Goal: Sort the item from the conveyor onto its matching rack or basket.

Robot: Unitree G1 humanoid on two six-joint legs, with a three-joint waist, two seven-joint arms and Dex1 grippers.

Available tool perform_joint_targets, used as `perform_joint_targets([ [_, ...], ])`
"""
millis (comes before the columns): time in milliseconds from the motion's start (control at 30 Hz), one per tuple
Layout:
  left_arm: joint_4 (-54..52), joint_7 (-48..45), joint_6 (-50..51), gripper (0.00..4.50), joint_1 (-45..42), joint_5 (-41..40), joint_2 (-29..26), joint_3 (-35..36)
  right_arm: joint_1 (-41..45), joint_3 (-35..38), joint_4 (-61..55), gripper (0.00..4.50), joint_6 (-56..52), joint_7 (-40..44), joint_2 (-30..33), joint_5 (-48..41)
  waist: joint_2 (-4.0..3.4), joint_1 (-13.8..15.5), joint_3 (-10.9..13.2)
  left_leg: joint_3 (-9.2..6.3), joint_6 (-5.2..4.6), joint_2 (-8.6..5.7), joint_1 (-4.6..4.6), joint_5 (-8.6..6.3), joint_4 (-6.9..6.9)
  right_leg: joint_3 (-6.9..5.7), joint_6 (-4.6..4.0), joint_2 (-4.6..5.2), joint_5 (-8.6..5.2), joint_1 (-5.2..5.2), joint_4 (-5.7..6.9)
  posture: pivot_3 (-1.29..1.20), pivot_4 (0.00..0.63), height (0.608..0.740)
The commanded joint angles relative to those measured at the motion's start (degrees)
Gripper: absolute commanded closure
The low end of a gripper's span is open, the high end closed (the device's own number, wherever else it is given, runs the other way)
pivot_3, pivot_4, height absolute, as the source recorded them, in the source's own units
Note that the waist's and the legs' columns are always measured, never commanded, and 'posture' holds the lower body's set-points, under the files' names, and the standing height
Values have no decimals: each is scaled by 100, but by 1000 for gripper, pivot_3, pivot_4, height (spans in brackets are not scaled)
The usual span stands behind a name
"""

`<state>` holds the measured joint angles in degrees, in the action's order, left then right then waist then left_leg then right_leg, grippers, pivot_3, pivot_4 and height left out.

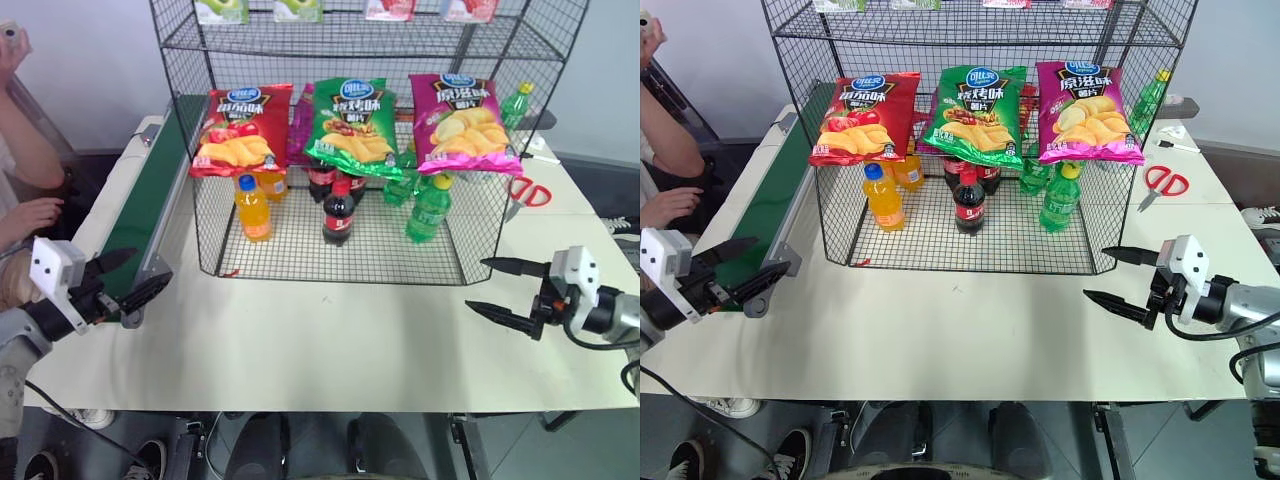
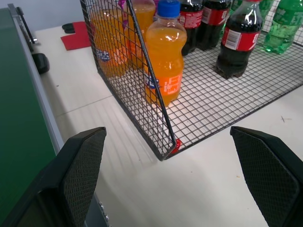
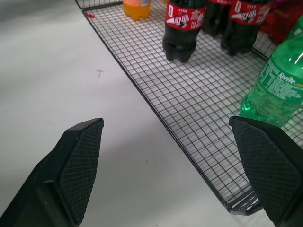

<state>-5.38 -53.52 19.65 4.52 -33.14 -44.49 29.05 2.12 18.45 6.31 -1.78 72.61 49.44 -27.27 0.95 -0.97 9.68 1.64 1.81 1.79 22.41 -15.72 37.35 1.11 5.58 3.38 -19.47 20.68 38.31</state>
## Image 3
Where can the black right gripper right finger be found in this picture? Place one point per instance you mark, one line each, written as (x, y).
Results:
(270, 170)

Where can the orange soda bottle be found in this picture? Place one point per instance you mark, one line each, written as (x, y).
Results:
(136, 8)

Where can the red snack packet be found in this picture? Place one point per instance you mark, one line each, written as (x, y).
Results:
(280, 22)

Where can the cola bottle with red label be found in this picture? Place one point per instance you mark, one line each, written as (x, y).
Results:
(214, 17)
(243, 26)
(183, 30)

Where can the green Sprite bottle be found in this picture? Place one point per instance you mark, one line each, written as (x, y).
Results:
(275, 87)

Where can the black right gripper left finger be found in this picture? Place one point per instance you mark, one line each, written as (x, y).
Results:
(71, 175)

